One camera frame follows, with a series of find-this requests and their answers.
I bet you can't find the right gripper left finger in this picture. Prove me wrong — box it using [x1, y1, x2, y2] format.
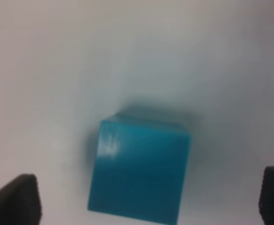
[0, 174, 42, 225]

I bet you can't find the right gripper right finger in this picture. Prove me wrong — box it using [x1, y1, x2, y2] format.
[259, 166, 274, 225]

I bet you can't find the blue block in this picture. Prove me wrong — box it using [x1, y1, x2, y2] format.
[87, 106, 191, 225]

